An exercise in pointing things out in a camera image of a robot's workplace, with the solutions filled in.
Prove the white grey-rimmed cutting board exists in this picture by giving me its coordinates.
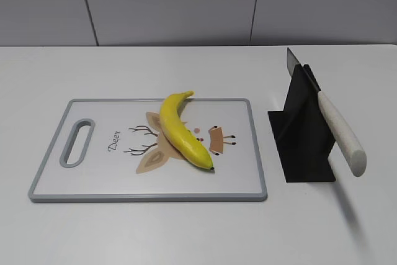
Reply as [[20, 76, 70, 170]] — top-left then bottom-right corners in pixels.
[[29, 98, 267, 202]]

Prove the white-handled kitchen knife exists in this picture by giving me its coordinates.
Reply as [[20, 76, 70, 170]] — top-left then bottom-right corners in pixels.
[[287, 47, 367, 178]]

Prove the yellow plastic banana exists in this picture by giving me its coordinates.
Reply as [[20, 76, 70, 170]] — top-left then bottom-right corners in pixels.
[[159, 91, 214, 171]]

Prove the black knife stand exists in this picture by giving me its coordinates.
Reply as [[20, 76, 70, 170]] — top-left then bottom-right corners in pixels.
[[268, 65, 336, 182]]

